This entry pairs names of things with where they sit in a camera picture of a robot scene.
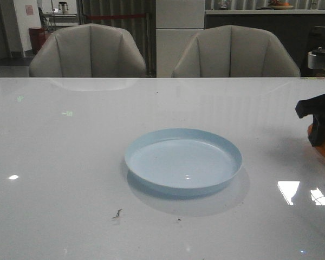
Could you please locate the beige upholstered chair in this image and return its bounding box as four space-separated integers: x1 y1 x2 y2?
29 23 146 77
172 25 301 78

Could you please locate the red barrier belt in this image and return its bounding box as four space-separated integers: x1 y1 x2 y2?
85 13 149 20

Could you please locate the pink wall notice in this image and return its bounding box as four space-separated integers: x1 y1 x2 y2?
25 5 34 16

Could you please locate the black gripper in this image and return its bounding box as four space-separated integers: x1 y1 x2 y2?
295 94 325 147

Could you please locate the bowl of oranges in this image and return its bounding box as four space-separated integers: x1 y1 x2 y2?
268 0 294 10

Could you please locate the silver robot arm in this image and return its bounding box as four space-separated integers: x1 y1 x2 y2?
295 47 325 119

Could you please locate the red bin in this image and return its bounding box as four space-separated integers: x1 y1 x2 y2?
29 27 46 54

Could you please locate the white cabinet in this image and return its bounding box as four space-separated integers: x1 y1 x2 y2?
155 0 205 77

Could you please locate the background metal table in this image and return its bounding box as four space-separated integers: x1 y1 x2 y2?
40 12 79 29

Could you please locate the left beige upholstered chair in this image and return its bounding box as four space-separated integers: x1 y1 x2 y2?
29 23 146 77

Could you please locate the light blue round plate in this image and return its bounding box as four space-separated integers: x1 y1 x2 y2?
125 128 243 197

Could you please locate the grey counter with white top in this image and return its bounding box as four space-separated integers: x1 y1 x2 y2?
204 9 325 76

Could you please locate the right beige upholstered chair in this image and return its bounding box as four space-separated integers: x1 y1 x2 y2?
172 25 301 78

